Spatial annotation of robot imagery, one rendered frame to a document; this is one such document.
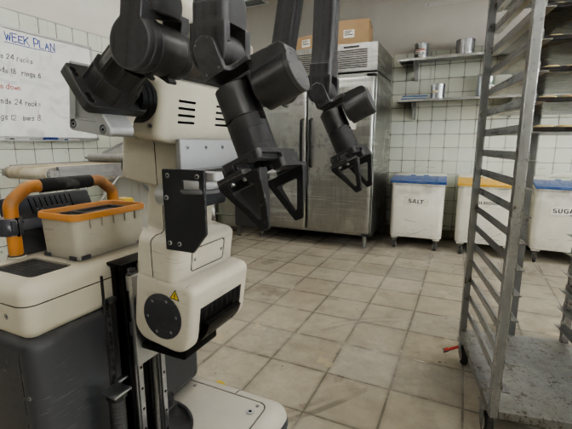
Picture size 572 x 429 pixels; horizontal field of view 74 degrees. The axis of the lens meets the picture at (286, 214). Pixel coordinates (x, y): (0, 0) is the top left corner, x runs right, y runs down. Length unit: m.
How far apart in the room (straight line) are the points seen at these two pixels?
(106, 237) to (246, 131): 0.65
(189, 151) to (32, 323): 0.48
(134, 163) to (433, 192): 3.48
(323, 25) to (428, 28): 3.94
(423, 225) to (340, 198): 0.89
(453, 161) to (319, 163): 1.56
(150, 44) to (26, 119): 3.19
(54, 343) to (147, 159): 0.45
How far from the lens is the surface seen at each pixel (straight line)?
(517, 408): 1.76
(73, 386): 1.08
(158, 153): 0.84
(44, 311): 0.97
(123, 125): 0.71
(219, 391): 1.41
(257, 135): 0.52
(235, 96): 0.53
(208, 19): 0.57
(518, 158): 1.42
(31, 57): 3.87
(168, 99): 0.77
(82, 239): 1.04
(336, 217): 4.03
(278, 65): 0.51
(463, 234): 4.14
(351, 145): 0.91
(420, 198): 4.09
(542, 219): 4.16
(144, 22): 0.62
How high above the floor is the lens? 1.09
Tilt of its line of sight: 11 degrees down
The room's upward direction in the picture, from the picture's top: straight up
